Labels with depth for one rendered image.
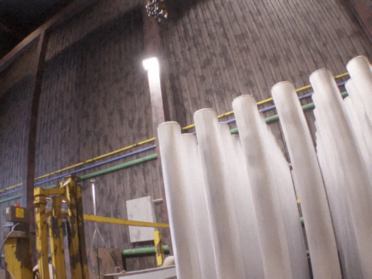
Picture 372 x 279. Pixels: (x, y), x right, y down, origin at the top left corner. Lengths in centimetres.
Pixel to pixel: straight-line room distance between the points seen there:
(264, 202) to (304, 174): 29
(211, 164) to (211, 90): 639
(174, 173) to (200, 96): 634
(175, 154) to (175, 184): 21
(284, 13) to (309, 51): 158
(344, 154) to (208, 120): 94
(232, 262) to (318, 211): 59
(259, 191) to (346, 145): 59
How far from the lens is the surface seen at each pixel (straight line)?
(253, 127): 185
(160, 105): 713
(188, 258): 190
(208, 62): 866
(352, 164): 174
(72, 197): 250
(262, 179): 176
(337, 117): 182
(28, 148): 1080
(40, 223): 223
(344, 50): 817
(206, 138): 193
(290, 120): 182
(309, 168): 173
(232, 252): 179
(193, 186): 220
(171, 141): 205
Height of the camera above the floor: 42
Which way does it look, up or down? 24 degrees up
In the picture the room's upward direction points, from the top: 8 degrees counter-clockwise
